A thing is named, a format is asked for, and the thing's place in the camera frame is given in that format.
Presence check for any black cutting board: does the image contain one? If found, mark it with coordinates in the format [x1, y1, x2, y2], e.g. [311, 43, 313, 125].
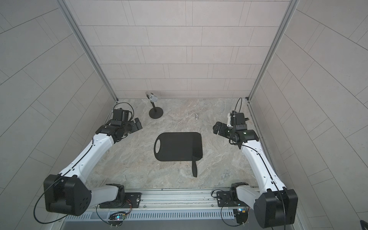
[154, 132, 195, 162]

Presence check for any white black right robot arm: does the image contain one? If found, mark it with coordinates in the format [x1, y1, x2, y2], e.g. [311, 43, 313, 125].
[213, 122, 298, 229]

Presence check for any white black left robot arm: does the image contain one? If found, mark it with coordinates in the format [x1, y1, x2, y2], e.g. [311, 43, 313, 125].
[42, 118, 142, 216]

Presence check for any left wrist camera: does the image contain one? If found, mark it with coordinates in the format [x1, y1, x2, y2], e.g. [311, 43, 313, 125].
[112, 108, 130, 122]

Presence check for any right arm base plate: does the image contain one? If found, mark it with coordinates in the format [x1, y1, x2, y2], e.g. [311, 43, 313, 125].
[212, 190, 247, 208]

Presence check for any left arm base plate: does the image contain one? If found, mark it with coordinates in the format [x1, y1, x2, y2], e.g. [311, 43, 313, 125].
[99, 193, 142, 209]

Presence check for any right circuit board with wires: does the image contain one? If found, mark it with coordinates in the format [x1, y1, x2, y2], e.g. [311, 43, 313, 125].
[220, 202, 249, 227]

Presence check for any circuit board with wires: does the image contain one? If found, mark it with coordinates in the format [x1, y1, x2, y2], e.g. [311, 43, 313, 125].
[95, 199, 133, 228]
[220, 202, 249, 227]

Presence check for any aluminium rail frame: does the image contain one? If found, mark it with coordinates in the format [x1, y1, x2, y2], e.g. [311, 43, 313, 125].
[57, 188, 298, 213]

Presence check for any left circuit board with wires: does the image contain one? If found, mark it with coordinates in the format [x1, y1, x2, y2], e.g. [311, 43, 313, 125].
[95, 199, 133, 228]

